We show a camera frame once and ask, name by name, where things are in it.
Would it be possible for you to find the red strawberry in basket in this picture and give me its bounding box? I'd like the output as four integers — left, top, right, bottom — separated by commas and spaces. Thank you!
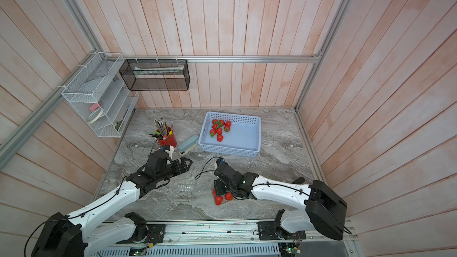
209, 129, 217, 138

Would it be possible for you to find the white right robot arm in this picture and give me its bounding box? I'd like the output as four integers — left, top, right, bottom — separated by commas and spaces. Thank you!
214, 158, 351, 241

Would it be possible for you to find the white wire mesh shelf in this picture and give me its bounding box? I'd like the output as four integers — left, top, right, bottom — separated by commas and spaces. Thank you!
62, 52, 139, 138

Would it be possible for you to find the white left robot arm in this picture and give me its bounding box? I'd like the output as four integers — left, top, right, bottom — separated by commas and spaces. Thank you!
31, 150, 193, 257

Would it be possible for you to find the black mesh wall basket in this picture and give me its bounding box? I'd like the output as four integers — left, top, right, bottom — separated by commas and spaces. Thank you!
119, 58, 190, 91

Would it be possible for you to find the light blue perforated plastic basket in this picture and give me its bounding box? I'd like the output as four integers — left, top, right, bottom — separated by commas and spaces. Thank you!
198, 111, 261, 158

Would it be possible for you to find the pink sticky note pad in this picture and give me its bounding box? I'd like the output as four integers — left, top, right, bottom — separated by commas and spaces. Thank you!
89, 103, 101, 112

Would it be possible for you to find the white tape roll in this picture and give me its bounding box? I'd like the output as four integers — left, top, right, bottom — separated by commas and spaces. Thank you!
87, 107, 104, 124

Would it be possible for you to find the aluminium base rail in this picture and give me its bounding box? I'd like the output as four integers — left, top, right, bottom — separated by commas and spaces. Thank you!
93, 220, 358, 257

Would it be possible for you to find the red metal pencil bucket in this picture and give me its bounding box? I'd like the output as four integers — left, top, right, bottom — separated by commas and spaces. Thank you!
158, 127, 177, 148

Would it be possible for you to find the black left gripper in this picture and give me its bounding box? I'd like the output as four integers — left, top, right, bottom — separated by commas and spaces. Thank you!
156, 157, 194, 183

